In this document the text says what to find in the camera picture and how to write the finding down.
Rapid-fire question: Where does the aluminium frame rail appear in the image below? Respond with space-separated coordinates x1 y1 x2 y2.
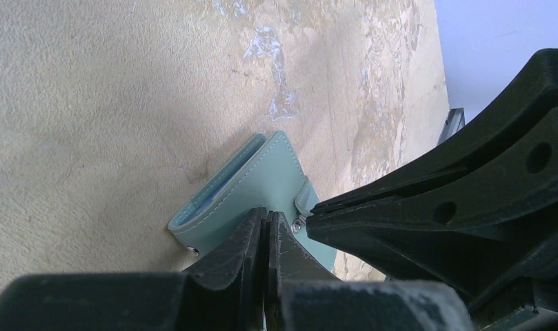
437 108 466 145

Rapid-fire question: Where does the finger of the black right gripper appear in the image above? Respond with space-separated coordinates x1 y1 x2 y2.
308 107 558 309
313 48 558 215

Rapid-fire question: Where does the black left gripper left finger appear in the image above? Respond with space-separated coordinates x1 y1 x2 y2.
0 208 268 330

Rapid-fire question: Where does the teal leather card holder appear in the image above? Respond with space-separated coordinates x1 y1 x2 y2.
168 130 337 270

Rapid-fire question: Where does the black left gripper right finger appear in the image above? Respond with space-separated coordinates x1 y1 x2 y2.
265 212 473 330

